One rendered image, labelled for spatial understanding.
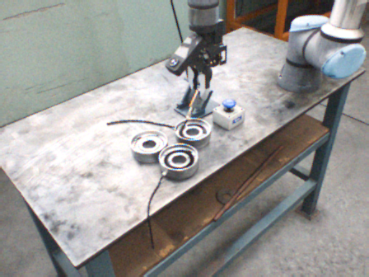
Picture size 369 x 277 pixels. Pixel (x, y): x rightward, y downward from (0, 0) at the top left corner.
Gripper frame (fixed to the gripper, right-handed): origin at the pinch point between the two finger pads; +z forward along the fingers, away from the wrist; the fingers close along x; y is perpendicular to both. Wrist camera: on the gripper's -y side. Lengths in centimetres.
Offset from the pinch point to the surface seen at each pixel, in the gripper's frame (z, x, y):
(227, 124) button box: 10.8, -4.9, 7.3
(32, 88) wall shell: 65, 159, -7
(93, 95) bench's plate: 13.1, 41.2, -13.6
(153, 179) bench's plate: 13.2, -7.2, -21.7
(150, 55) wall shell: 74, 163, 87
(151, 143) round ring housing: 11.4, 3.6, -14.7
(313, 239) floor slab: 93, -19, 53
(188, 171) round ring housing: 10.3, -13.4, -15.0
